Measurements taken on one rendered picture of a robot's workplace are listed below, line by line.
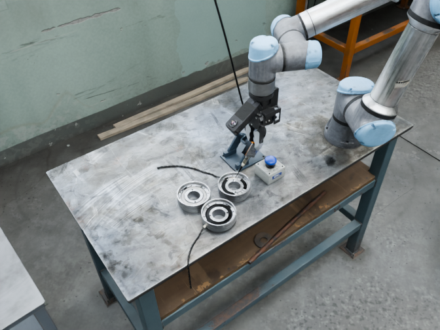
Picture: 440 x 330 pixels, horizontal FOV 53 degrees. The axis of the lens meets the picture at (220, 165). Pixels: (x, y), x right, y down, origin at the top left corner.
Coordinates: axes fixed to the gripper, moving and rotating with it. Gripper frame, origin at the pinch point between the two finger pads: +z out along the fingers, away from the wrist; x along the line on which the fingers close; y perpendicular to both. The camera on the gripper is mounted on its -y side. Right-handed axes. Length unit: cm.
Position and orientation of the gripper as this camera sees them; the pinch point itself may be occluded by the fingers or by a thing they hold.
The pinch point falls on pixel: (253, 145)
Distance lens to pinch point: 137.3
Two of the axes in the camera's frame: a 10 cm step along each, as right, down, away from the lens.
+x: -5.6, -5.7, 6.1
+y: 8.3, -4.0, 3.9
